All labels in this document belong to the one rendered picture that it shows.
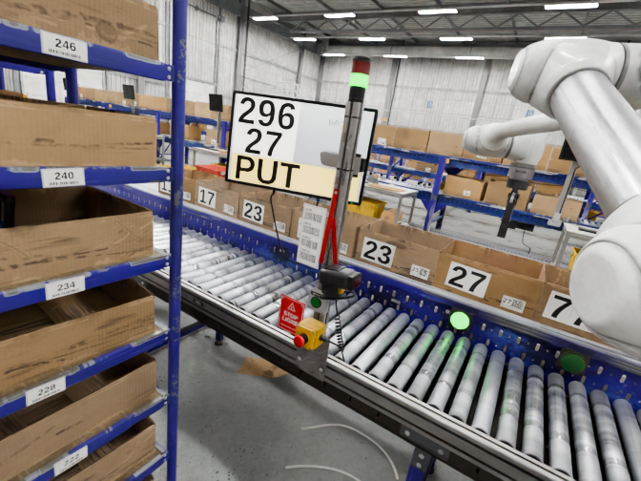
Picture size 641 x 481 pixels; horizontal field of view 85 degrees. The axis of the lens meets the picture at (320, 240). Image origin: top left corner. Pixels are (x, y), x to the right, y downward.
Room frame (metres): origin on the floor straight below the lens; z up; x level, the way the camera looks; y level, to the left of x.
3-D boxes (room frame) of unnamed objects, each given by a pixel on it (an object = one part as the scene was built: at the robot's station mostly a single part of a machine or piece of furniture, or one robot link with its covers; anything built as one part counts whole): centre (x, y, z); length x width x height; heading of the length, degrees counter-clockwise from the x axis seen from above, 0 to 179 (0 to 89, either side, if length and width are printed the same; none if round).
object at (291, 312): (1.04, 0.04, 0.85); 0.16 x 0.01 x 0.13; 60
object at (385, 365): (1.16, -0.36, 0.72); 0.52 x 0.05 x 0.05; 150
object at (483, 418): (1.00, -0.64, 0.72); 0.52 x 0.05 x 0.05; 150
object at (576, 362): (1.09, -0.95, 0.81); 0.07 x 0.01 x 0.07; 60
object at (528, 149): (1.40, -0.72, 1.53); 0.13 x 0.11 x 0.16; 82
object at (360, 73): (1.03, -0.04, 1.62); 0.05 x 0.05 x 0.06
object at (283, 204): (2.05, 0.27, 0.97); 0.39 x 0.29 x 0.17; 60
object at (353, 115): (1.03, -0.04, 1.11); 0.12 x 0.05 x 0.88; 60
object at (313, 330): (0.96, -0.04, 0.84); 0.15 x 0.09 x 0.07; 60
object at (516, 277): (1.45, -0.76, 0.96); 0.39 x 0.29 x 0.17; 60
